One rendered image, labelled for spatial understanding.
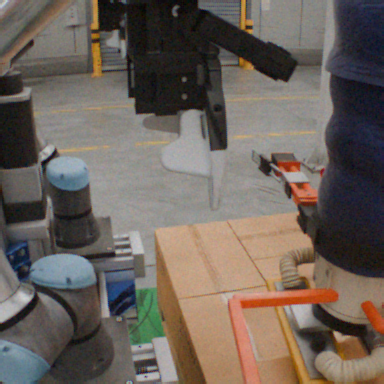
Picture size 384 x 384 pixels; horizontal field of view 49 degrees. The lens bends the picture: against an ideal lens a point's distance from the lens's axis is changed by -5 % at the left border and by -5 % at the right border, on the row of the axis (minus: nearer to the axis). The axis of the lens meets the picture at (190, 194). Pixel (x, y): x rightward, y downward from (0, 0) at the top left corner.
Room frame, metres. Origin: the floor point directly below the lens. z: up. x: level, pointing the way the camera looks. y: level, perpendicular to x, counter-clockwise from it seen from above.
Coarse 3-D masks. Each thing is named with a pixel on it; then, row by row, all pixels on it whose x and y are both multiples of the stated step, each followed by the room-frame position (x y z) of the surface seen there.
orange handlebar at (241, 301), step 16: (304, 192) 1.04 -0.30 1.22; (240, 304) 0.60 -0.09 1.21; (256, 304) 0.61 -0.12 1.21; (272, 304) 0.61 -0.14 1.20; (288, 304) 0.61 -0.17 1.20; (368, 304) 0.58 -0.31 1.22; (240, 320) 0.55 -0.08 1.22; (240, 336) 0.51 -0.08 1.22; (240, 352) 0.48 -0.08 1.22; (240, 368) 0.46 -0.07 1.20; (256, 368) 0.45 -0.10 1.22
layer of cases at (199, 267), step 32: (224, 224) 2.07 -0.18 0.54; (256, 224) 2.07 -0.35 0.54; (288, 224) 2.06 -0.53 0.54; (160, 256) 1.84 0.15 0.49; (192, 256) 1.76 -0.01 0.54; (224, 256) 1.76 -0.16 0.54; (256, 256) 1.76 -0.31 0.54; (160, 288) 1.89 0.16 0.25; (192, 288) 1.51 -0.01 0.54; (224, 288) 1.51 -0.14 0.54; (256, 288) 1.51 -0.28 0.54; (192, 320) 1.31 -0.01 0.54; (224, 320) 1.31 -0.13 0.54; (256, 320) 1.30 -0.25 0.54; (192, 352) 1.19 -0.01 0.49; (224, 352) 1.13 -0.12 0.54; (256, 352) 1.13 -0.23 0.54; (288, 352) 1.13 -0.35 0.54
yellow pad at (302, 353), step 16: (272, 288) 0.79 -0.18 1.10; (288, 288) 0.79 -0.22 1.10; (304, 288) 0.78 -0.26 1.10; (288, 320) 0.68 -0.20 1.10; (288, 336) 0.64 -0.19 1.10; (304, 336) 0.63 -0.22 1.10; (320, 336) 0.60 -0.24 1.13; (304, 352) 0.59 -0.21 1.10; (320, 352) 0.58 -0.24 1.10; (336, 352) 0.58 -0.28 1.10; (304, 368) 0.55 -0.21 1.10
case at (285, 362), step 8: (344, 344) 0.75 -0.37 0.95; (352, 344) 0.75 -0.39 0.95; (344, 352) 0.73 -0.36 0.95; (352, 352) 0.72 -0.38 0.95; (360, 352) 0.72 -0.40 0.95; (264, 360) 0.71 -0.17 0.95; (272, 360) 0.71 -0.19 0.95; (280, 360) 0.71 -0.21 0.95; (288, 360) 0.71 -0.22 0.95; (264, 368) 0.69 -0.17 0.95; (272, 368) 0.69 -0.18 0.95; (280, 368) 0.69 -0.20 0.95; (288, 368) 0.68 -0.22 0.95; (264, 376) 0.66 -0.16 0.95; (272, 376) 0.66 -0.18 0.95; (280, 376) 0.66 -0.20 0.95; (288, 376) 0.66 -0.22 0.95; (296, 376) 0.66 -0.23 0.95
